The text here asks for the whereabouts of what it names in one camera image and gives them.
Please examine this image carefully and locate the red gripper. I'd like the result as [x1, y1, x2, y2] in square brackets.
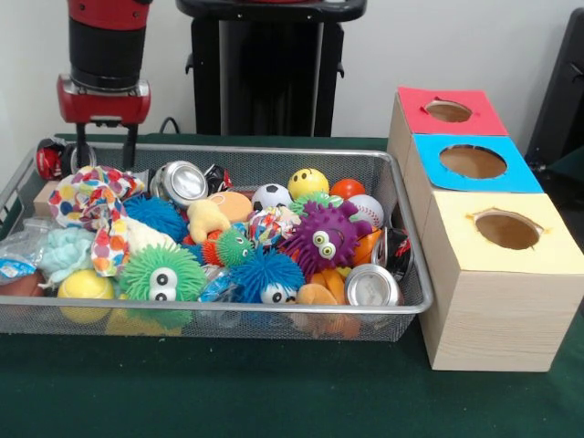
[57, 74, 151, 177]

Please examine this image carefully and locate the polka dot cloth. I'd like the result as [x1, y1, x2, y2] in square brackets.
[47, 164, 146, 278]

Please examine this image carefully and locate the metal mesh bin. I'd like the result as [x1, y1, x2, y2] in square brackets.
[0, 141, 434, 342]

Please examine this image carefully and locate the wooden box with three holes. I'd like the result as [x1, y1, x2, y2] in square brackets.
[386, 85, 584, 373]

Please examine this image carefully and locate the plain blue puffer ball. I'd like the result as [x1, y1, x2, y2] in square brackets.
[122, 194, 189, 243]

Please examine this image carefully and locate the mint green cloth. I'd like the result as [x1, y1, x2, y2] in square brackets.
[38, 226, 96, 287]

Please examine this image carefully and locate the green spiky puffer toy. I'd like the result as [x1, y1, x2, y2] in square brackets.
[117, 243, 207, 303]

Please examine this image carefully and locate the yellow tennis ball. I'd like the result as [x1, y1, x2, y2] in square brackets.
[57, 268, 115, 324]

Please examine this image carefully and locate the small soccer ball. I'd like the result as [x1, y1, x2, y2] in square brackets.
[251, 182, 294, 212]

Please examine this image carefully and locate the blue puffer ball with eyes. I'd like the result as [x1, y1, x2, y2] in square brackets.
[227, 248, 306, 306]

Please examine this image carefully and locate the yellow smiley ball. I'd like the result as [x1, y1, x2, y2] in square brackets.
[287, 167, 330, 201]

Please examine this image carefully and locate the purple spiky monster toy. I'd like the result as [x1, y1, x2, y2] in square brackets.
[281, 200, 373, 275]

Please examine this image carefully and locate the orange ball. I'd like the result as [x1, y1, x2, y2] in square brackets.
[329, 179, 367, 201]

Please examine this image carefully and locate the white baseball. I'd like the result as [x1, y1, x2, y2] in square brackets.
[347, 194, 386, 228]

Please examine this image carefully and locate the black stand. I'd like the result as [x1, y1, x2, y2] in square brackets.
[524, 6, 584, 159]

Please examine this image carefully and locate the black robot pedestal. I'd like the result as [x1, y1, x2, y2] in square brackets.
[175, 0, 369, 137]

